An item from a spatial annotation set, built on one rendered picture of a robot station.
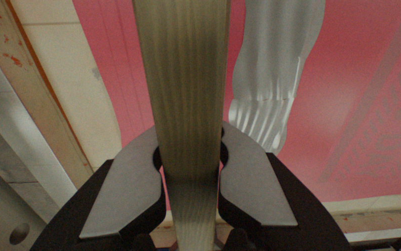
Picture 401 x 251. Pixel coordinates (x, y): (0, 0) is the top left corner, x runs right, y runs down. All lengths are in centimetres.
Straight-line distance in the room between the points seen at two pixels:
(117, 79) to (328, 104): 23
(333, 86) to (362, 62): 3
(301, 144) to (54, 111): 29
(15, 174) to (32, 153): 216
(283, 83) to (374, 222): 37
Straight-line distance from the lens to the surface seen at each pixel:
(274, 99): 19
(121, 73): 18
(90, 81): 19
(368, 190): 42
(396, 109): 31
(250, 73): 17
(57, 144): 22
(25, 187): 249
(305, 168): 29
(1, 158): 229
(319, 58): 20
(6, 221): 29
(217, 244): 25
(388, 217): 52
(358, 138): 30
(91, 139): 23
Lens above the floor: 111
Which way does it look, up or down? 59 degrees down
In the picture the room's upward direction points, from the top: 174 degrees clockwise
